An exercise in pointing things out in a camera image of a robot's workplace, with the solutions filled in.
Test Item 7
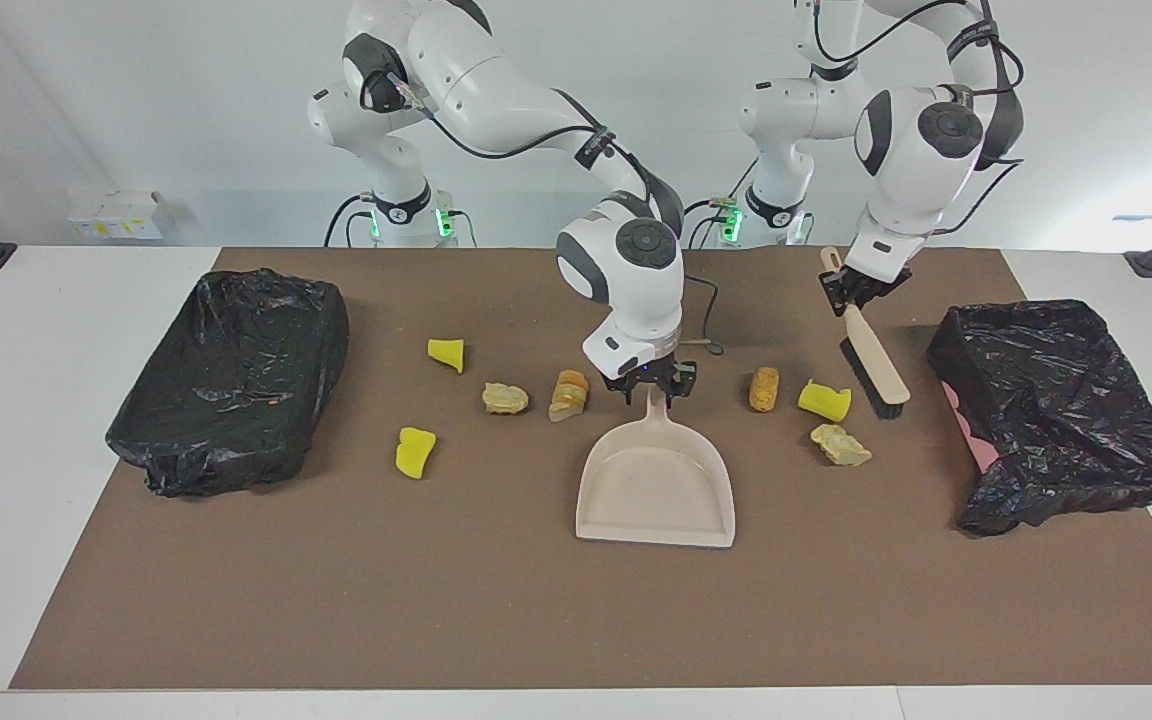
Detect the striped orange croissant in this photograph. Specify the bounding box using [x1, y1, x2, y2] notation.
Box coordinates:
[548, 369, 591, 423]

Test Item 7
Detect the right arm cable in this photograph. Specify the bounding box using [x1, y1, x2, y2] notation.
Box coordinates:
[361, 60, 727, 358]

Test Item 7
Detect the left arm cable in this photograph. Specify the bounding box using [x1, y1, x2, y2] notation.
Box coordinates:
[811, 0, 1027, 236]

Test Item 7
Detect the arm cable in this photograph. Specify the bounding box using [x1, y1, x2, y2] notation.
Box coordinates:
[361, 60, 727, 358]
[811, 0, 1027, 236]

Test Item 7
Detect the brown table mat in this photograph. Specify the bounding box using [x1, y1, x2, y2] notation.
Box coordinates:
[11, 247, 1152, 691]

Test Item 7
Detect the pale flaky pastry piece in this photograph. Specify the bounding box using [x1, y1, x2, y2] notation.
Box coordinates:
[482, 381, 530, 416]
[810, 423, 873, 468]

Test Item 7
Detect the white wall box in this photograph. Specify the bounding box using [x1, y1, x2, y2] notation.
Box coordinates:
[68, 190, 165, 241]

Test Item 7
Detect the beige plastic dustpan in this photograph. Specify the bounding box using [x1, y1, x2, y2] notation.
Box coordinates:
[576, 385, 737, 549]

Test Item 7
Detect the black bag-covered bin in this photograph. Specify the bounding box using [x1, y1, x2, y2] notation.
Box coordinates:
[106, 268, 351, 498]

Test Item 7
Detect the beige hand brush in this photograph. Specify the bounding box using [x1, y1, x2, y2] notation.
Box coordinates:
[820, 246, 912, 420]

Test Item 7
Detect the pink plastic bin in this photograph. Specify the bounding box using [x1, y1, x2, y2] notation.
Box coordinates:
[941, 378, 1002, 476]

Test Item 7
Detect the black plastic trash bag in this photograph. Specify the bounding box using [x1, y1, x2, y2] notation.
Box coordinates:
[926, 299, 1152, 538]

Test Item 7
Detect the black base cable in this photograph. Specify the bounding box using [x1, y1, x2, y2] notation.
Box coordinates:
[686, 160, 749, 251]
[324, 193, 377, 248]

